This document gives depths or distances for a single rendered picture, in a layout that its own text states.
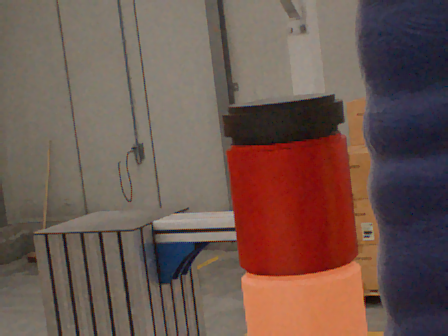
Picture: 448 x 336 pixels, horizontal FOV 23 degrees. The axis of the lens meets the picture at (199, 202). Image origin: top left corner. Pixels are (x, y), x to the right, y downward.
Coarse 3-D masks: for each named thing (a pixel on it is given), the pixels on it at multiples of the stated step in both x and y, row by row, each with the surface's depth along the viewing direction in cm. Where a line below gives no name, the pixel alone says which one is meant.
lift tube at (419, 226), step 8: (432, 88) 177; (400, 96) 179; (408, 96) 178; (416, 224) 182; (424, 224) 181; (432, 224) 181; (440, 224) 180; (392, 232) 186; (416, 232) 182; (424, 304) 184; (432, 304) 183; (440, 304) 183; (400, 312) 188; (408, 312) 186; (416, 312) 185; (424, 312) 184; (432, 312) 183
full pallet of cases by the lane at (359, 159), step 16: (352, 112) 976; (352, 128) 978; (352, 144) 981; (352, 160) 920; (368, 160) 914; (352, 176) 923; (352, 192) 926; (368, 208) 922; (368, 224) 924; (368, 240) 927; (368, 256) 929; (368, 272) 932; (368, 288) 935
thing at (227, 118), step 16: (288, 96) 46; (304, 96) 44; (320, 96) 43; (240, 112) 43; (256, 112) 43; (272, 112) 42; (288, 112) 42; (304, 112) 42; (320, 112) 42; (336, 112) 43; (224, 128) 44; (240, 128) 43; (256, 128) 42; (272, 128) 42; (288, 128) 42; (304, 128) 42; (320, 128) 43; (336, 128) 44
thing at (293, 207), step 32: (256, 160) 43; (288, 160) 42; (320, 160) 42; (256, 192) 43; (288, 192) 42; (320, 192) 43; (256, 224) 43; (288, 224) 43; (320, 224) 43; (352, 224) 44; (256, 256) 44; (288, 256) 43; (320, 256) 43; (352, 256) 44
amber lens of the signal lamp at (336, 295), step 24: (264, 288) 44; (288, 288) 43; (312, 288) 43; (336, 288) 43; (360, 288) 45; (264, 312) 44; (288, 312) 43; (312, 312) 43; (336, 312) 43; (360, 312) 44
